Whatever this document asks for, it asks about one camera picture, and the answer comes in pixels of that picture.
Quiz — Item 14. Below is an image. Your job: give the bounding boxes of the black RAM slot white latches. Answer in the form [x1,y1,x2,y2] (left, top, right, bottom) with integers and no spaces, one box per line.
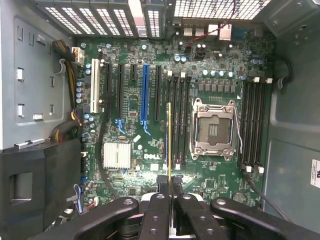
[177,71,187,170]
[256,77,273,174]
[244,76,257,174]
[165,70,174,169]

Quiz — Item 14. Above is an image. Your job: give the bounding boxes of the silver coin cell battery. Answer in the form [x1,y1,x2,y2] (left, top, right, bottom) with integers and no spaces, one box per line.
[232,190,247,204]

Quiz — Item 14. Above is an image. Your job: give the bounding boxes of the silver finned chipset heatsink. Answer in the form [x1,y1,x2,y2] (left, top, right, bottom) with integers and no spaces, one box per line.
[103,141,132,169]

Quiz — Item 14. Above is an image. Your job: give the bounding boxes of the silver CPU socket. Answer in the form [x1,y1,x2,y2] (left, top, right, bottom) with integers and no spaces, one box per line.
[189,97,239,161]

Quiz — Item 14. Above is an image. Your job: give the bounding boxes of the black plastic drive bay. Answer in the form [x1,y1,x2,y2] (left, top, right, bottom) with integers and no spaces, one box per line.
[0,138,83,240]

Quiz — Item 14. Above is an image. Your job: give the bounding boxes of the long black expansion slot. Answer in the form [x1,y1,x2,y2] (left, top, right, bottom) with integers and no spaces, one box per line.
[117,63,125,121]
[104,62,113,104]
[154,65,163,123]

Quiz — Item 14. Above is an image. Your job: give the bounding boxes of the blue expansion slot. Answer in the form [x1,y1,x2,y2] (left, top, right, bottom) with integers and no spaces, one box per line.
[140,64,151,122]

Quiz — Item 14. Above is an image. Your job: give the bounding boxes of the white label sticker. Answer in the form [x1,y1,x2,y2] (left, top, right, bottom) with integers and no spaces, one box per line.
[310,158,320,186]

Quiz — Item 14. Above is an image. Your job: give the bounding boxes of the white expansion slot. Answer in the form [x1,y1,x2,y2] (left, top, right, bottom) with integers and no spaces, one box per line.
[90,58,101,114]

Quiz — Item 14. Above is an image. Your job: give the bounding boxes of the green Dell motherboard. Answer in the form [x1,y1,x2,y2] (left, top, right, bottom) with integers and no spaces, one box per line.
[74,36,275,219]

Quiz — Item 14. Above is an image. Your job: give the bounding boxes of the white power connector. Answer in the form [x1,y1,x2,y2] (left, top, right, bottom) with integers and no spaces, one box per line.
[70,46,86,66]

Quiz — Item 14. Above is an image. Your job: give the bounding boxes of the grey metal PC case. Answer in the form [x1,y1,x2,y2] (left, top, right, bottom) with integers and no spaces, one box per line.
[0,0,320,240]

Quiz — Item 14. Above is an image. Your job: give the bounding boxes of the thin black wire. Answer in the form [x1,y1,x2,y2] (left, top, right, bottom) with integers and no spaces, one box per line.
[242,171,292,222]

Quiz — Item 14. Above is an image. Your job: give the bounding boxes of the blue data cable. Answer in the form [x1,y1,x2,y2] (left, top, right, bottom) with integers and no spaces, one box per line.
[73,183,84,215]

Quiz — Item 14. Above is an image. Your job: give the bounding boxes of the thick black flat cable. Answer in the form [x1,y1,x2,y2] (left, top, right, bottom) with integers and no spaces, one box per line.
[95,99,121,200]

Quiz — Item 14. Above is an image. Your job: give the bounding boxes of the silver wire locking lever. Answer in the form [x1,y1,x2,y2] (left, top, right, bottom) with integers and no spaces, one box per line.
[232,109,245,154]

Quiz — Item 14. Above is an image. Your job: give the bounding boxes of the yellow black power wire bundle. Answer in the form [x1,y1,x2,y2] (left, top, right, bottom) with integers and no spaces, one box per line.
[50,39,84,144]

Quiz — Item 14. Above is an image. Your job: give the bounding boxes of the black looped wire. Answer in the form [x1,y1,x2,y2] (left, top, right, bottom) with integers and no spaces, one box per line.
[266,55,294,84]

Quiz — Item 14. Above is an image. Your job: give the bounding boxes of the red black twisted wire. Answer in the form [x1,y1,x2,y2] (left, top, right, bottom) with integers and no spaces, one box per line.
[185,0,241,52]

